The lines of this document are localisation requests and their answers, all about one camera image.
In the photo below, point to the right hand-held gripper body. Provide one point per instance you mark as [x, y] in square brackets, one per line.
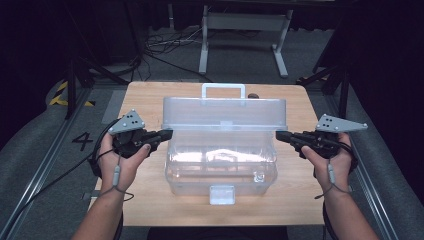
[325, 143]

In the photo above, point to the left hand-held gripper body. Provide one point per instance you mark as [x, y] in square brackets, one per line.
[128, 126]

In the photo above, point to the clear plastic storage box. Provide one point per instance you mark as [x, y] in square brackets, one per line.
[223, 113]

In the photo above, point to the person's right hand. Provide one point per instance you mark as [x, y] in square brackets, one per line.
[341, 173]

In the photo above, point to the person's left hand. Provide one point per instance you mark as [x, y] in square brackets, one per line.
[108, 166]

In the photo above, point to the black tripod stand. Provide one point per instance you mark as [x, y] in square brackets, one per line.
[70, 86]
[343, 93]

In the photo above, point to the yellow black floor tape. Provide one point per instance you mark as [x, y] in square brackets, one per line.
[56, 100]

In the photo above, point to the grey table edge bracket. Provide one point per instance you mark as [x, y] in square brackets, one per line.
[90, 195]

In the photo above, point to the metal floor rail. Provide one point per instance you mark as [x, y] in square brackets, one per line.
[41, 170]
[375, 208]

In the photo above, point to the grey metal desk frame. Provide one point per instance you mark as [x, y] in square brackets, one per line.
[246, 21]

